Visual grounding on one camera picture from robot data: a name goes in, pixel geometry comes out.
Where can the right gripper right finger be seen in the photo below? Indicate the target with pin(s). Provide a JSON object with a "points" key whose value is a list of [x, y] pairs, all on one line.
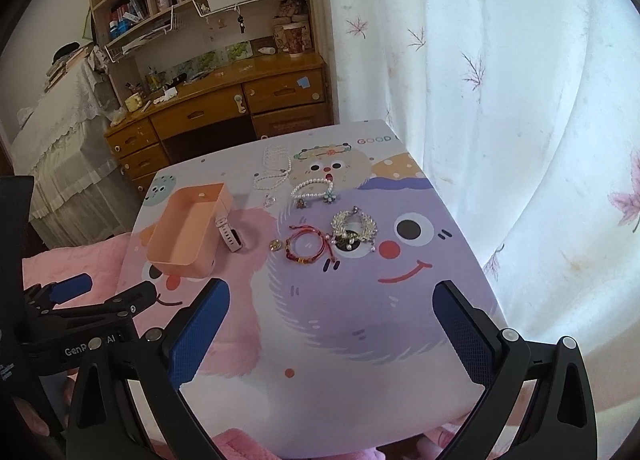
{"points": [[498, 364]]}

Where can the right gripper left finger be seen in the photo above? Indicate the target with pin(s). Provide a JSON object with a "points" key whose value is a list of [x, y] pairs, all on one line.
{"points": [[168, 358]]}

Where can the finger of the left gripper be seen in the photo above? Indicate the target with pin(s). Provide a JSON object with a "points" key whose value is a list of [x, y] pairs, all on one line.
{"points": [[59, 292], [129, 303]]}

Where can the pink smart watch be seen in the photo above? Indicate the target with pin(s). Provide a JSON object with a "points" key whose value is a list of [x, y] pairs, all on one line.
{"points": [[239, 235]]}

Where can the silver leaf hair comb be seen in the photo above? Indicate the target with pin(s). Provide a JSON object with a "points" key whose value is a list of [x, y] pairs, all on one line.
{"points": [[353, 226]]}

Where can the pink plastic tray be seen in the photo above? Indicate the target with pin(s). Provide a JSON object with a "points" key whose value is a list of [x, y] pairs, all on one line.
{"points": [[185, 239]]}

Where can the white lace covered bed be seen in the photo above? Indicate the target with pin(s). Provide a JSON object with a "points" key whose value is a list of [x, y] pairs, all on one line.
{"points": [[81, 194]]}

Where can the cartoon print table mat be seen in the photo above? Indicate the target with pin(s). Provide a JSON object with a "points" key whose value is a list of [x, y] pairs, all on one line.
{"points": [[324, 350]]}

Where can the yellow mug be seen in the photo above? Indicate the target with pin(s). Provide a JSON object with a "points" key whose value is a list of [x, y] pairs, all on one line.
{"points": [[134, 102]]}

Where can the wooden desk with drawers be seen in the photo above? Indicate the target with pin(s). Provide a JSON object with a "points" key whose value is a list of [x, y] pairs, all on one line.
{"points": [[247, 100]]}

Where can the white floral curtain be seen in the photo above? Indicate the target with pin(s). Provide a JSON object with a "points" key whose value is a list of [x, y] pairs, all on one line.
{"points": [[525, 116]]}

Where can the red patterned paper cup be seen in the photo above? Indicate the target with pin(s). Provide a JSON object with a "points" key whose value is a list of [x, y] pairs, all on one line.
{"points": [[294, 36]]}

